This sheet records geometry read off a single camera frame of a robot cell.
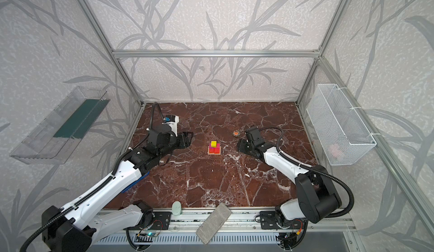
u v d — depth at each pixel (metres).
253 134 0.69
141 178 0.53
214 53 0.96
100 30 0.84
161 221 0.73
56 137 0.64
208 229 0.69
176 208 0.75
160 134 0.55
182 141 0.67
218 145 0.94
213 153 0.94
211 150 0.94
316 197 0.42
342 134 0.62
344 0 0.74
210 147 0.94
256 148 0.67
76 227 0.39
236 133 1.05
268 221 0.73
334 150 0.74
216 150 0.94
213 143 0.93
